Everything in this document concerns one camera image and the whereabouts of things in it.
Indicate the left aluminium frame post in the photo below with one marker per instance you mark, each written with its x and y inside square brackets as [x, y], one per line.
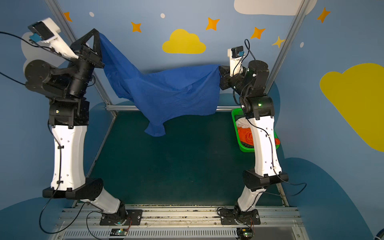
[65, 27]

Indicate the rear aluminium frame bar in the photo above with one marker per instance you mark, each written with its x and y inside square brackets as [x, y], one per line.
[128, 108]

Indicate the right aluminium frame post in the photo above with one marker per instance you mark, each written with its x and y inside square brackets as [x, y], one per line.
[291, 34]

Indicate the controller board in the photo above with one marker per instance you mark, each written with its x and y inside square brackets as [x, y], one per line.
[244, 233]
[118, 232]

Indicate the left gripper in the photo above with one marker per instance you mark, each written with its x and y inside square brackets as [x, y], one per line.
[88, 52]

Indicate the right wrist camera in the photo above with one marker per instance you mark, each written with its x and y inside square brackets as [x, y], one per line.
[236, 56]

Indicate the blue panda print t-shirt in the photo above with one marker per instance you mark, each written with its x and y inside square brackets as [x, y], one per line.
[164, 95]

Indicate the left controller board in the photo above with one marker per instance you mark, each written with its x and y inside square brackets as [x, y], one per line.
[118, 232]

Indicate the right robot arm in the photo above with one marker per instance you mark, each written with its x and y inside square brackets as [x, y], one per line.
[259, 111]

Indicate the aluminium mounting rail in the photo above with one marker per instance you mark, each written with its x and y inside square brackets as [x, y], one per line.
[179, 223]

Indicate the aluminium frame post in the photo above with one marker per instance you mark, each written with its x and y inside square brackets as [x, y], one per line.
[291, 34]
[65, 27]

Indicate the white t-shirt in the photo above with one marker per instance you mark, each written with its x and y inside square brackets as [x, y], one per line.
[242, 123]

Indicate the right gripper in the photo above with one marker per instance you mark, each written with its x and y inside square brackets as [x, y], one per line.
[225, 79]

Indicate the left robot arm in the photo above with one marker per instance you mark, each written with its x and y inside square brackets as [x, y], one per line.
[69, 118]

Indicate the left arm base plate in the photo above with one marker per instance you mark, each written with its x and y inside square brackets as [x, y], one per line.
[128, 218]

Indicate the right controller board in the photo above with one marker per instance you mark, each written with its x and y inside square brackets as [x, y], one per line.
[244, 233]

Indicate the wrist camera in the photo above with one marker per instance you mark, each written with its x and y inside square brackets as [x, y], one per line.
[236, 56]
[47, 32]

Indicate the orange t-shirt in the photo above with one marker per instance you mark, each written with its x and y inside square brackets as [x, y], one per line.
[246, 137]

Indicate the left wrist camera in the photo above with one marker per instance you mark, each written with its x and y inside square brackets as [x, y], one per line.
[47, 32]

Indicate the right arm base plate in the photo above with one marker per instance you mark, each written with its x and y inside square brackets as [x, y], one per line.
[235, 217]

